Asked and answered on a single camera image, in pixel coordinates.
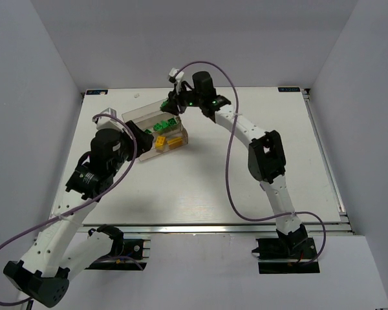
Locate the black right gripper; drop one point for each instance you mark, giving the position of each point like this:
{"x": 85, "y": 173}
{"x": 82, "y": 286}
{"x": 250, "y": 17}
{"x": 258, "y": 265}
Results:
{"x": 175, "y": 99}

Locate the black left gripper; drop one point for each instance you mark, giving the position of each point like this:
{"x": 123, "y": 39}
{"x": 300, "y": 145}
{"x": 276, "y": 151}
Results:
{"x": 137, "y": 139}

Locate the yellow patterned lego brick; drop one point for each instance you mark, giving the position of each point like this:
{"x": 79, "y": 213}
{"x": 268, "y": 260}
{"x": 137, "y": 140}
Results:
{"x": 160, "y": 143}

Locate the yellow long lego brick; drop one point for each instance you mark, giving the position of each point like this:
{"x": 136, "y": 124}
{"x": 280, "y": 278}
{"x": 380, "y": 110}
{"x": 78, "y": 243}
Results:
{"x": 175, "y": 142}

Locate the small green lego cube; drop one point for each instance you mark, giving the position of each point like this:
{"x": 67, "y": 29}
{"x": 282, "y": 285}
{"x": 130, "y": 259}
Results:
{"x": 164, "y": 105}

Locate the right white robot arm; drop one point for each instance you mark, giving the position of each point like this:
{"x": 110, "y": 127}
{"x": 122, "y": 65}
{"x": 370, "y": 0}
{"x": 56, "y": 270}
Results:
{"x": 266, "y": 157}

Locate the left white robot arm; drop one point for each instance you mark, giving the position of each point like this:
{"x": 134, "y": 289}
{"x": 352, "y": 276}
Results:
{"x": 45, "y": 271}

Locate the clear tiered plastic organizer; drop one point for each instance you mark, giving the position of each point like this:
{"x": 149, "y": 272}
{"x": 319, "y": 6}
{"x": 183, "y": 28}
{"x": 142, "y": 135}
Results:
{"x": 146, "y": 117}

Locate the blue label sticker left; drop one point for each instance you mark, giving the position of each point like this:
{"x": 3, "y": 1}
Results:
{"x": 96, "y": 92}

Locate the blue label sticker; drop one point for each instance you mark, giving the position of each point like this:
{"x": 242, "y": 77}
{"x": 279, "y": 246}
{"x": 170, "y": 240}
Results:
{"x": 96, "y": 92}
{"x": 289, "y": 89}

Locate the blue label sticker right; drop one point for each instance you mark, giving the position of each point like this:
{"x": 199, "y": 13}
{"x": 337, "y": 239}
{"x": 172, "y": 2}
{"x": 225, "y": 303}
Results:
{"x": 289, "y": 89}

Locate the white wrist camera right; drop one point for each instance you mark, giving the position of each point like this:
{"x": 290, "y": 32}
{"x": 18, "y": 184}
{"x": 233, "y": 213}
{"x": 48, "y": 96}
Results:
{"x": 176, "y": 77}

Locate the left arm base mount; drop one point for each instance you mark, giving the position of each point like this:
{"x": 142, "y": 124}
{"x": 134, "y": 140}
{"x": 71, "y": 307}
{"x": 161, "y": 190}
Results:
{"x": 127, "y": 254}

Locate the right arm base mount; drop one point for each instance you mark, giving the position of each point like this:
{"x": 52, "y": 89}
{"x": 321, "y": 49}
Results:
{"x": 274, "y": 258}

